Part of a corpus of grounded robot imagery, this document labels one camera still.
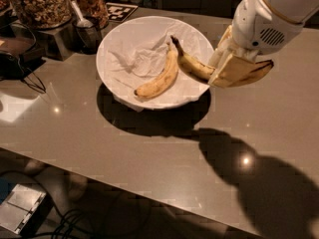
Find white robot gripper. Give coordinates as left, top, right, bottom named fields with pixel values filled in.
left=208, top=0, right=304, bottom=88

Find yellow curved banana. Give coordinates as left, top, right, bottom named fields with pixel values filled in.
left=171, top=36, right=274, bottom=84

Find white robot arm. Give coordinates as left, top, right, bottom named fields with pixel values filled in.
left=208, top=0, right=319, bottom=88

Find spotted banana with sticker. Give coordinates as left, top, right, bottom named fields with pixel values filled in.
left=134, top=43, right=179, bottom=99

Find white bowl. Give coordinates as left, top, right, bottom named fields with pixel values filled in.
left=95, top=15, right=215, bottom=111

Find white paper towel liner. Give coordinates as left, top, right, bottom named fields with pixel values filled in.
left=105, top=19, right=213, bottom=112

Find black white fiducial marker card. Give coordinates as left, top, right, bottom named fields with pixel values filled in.
left=107, top=2, right=138, bottom=22

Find black cup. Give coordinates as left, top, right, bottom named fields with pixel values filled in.
left=72, top=16, right=102, bottom=55

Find small glass jar of nuts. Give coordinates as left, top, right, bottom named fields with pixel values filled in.
left=77, top=0, right=109, bottom=29

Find white plastic spoon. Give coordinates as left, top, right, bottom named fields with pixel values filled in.
left=69, top=0, right=93, bottom=28

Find metal stand block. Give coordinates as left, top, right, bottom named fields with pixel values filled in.
left=35, top=23, right=75, bottom=61

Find large glass jar of nuts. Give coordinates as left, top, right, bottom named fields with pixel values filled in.
left=10, top=0, right=72, bottom=30

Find grey metal box on floor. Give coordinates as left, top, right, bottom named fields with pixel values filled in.
left=0, top=184, right=47, bottom=235

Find black device with cables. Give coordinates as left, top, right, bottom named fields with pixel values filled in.
left=0, top=22, right=46, bottom=94

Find black floor cables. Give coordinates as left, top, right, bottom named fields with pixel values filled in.
left=0, top=169, right=151, bottom=239

